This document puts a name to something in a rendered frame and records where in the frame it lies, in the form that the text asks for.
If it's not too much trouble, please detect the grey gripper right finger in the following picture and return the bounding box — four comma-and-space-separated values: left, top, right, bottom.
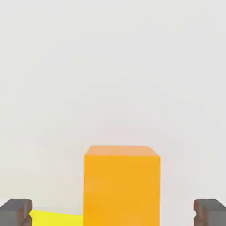
193, 197, 226, 226

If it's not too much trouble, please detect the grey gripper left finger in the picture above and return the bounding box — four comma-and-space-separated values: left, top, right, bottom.
0, 197, 33, 226

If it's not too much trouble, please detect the large yellow box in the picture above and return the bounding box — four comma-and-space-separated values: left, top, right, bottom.
29, 209, 84, 226

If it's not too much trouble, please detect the large orange box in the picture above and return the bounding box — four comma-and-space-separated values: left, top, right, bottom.
83, 145, 161, 226

